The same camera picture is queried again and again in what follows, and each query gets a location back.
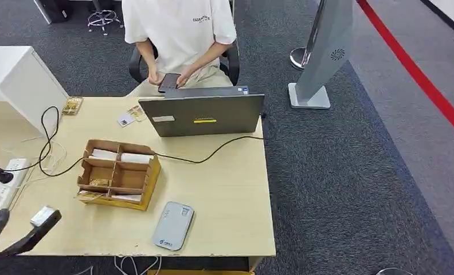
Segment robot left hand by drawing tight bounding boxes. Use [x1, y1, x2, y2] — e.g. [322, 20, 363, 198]
[0, 207, 63, 262]

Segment person's right hand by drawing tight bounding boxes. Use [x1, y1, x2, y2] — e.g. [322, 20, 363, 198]
[147, 70, 167, 87]

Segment person's left hand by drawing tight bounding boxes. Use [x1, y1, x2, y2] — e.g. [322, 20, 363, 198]
[175, 66, 194, 88]

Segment black smartphone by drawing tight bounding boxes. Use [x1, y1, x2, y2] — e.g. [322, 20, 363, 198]
[158, 73, 182, 94]

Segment silver white card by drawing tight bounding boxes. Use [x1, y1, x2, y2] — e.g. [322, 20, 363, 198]
[30, 205, 57, 228]

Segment black office chair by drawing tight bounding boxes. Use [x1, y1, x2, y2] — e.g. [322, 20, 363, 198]
[128, 41, 241, 87]

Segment colourful printed card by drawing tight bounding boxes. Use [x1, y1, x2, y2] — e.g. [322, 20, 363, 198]
[127, 105, 148, 123]

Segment person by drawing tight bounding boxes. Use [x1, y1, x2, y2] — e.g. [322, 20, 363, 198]
[121, 0, 238, 97]

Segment grey laptop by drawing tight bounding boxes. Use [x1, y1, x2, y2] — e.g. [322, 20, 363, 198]
[138, 85, 266, 138]

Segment white power strip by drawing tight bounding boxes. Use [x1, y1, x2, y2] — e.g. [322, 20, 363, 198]
[0, 158, 30, 225]

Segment chrome stool base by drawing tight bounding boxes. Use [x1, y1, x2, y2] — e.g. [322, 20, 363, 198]
[87, 0, 124, 37]

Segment white card stack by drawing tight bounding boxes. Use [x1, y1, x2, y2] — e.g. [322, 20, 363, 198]
[120, 152, 155, 164]
[88, 148, 119, 162]

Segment gold card case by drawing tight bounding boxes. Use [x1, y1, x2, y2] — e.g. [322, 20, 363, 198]
[61, 96, 84, 116]

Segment wooden card box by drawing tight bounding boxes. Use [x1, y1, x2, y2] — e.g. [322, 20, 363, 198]
[76, 139, 162, 212]

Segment black cabinet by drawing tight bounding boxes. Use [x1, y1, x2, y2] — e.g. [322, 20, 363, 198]
[33, 0, 75, 25]

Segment white cabinet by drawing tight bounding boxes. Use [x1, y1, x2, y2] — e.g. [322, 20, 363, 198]
[0, 45, 69, 138]

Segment grey standing kiosk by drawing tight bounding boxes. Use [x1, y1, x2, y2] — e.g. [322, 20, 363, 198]
[287, 0, 355, 110]

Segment grey card reader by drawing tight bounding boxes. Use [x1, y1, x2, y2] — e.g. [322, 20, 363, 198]
[152, 201, 195, 252]

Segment red floor tape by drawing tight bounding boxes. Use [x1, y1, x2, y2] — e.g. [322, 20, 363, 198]
[356, 0, 454, 144]

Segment black power cable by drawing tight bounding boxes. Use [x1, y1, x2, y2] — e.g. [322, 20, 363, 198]
[5, 105, 266, 178]

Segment thin white cable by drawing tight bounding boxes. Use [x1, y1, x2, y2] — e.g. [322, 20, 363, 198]
[2, 136, 68, 176]

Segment white cables under desk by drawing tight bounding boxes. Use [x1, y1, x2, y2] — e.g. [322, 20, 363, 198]
[74, 256, 163, 275]

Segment chrome stanchion post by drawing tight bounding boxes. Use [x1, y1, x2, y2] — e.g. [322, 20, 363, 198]
[289, 0, 327, 72]

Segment chrome ring base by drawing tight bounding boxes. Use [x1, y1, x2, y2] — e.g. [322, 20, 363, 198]
[376, 268, 414, 275]

